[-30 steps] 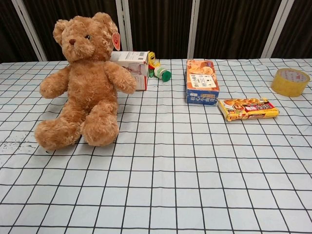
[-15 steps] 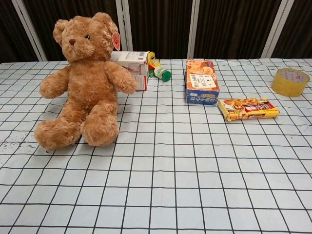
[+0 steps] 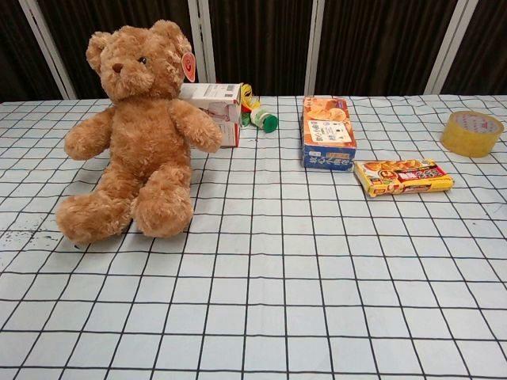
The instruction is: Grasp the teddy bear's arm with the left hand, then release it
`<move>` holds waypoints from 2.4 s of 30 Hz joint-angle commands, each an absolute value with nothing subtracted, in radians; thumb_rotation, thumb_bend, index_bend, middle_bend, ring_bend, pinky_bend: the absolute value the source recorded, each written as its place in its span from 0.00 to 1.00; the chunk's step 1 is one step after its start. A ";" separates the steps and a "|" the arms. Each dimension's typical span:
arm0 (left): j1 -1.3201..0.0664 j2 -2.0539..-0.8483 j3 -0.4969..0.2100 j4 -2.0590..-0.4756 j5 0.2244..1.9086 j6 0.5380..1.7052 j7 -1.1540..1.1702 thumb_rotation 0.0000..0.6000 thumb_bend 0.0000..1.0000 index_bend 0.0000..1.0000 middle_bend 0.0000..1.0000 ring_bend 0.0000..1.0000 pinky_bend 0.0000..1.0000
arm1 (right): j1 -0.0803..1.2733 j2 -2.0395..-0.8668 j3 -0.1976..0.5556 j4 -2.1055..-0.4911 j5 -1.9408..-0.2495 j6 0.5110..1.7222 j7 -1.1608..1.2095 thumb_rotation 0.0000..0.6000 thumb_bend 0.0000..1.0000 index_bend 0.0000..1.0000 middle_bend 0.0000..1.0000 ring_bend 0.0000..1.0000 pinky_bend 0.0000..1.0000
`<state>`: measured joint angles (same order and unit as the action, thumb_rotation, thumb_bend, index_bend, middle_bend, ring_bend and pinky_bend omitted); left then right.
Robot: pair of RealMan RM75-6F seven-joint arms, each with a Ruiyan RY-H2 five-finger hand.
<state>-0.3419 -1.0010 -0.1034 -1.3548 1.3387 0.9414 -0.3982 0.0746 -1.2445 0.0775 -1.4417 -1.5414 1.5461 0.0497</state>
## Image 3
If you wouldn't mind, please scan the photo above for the brown teddy bear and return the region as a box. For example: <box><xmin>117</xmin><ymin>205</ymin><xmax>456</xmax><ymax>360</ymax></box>
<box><xmin>55</xmin><ymin>20</ymin><xmax>223</xmax><ymax>245</ymax></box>

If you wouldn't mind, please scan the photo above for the white checkered tablecloth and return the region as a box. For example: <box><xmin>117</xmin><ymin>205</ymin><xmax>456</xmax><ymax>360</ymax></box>
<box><xmin>0</xmin><ymin>93</ymin><xmax>507</xmax><ymax>380</ymax></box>

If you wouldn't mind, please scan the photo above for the feather shuttlecock with green base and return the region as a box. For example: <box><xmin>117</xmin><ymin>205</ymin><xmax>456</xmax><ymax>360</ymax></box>
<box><xmin>238</xmin><ymin>82</ymin><xmax>280</xmax><ymax>134</ymax></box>

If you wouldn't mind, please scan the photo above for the white cardboard box with barcode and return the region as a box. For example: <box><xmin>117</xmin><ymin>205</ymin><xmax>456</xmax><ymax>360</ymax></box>
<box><xmin>178</xmin><ymin>82</ymin><xmax>243</xmax><ymax>149</ymax></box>

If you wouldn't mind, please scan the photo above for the tall blue orange snack box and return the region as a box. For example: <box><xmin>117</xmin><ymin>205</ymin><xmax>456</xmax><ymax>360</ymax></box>
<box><xmin>302</xmin><ymin>96</ymin><xmax>358</xmax><ymax>173</ymax></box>

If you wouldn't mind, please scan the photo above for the flat yellow curry box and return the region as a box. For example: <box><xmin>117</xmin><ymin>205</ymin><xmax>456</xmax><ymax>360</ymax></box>
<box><xmin>353</xmin><ymin>158</ymin><xmax>456</xmax><ymax>198</ymax></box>

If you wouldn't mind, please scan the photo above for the yellow packing tape roll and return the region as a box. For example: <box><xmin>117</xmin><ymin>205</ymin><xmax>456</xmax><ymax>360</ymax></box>
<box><xmin>441</xmin><ymin>110</ymin><xmax>505</xmax><ymax>158</ymax></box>

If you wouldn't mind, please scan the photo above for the folding screen with white frame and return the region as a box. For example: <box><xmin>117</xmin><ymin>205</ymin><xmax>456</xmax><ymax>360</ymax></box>
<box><xmin>0</xmin><ymin>0</ymin><xmax>507</xmax><ymax>101</ymax></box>

